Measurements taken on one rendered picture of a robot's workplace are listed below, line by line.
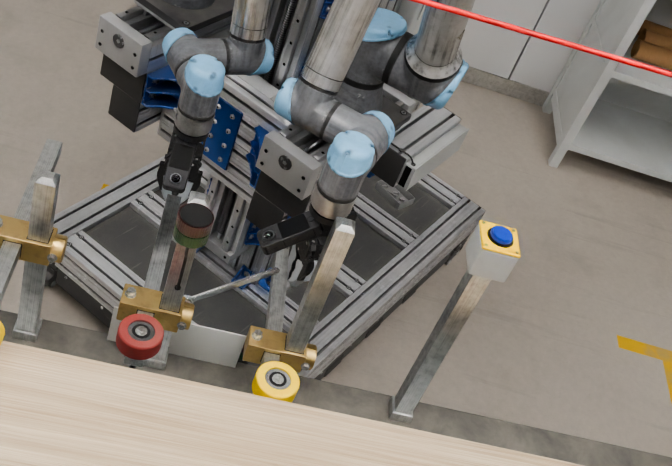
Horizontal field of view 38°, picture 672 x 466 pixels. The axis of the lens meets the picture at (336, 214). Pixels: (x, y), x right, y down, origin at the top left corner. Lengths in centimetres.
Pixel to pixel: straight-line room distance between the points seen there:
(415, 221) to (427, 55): 140
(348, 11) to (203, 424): 74
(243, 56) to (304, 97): 28
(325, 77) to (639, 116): 301
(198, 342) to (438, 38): 75
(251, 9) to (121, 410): 82
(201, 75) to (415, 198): 162
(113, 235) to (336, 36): 133
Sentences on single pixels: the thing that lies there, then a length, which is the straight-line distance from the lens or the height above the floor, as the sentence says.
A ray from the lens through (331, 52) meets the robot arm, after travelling 172.
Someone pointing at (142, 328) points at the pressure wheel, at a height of 91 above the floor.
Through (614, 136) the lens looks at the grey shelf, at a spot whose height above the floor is 14.
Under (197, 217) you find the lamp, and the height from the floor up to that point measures 115.
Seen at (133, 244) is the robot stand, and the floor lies 21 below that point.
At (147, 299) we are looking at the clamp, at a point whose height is 87.
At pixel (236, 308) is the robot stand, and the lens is 275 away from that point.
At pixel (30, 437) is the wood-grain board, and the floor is 90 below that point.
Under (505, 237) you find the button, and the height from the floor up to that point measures 123.
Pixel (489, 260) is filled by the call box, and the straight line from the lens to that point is 166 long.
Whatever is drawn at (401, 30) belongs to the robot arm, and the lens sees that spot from 200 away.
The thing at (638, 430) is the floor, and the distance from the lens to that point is 337.
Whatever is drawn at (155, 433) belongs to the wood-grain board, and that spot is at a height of 90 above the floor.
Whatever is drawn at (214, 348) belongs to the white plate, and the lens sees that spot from 194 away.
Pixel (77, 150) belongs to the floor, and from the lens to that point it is 343.
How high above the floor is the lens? 223
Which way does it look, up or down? 40 degrees down
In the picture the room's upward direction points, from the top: 22 degrees clockwise
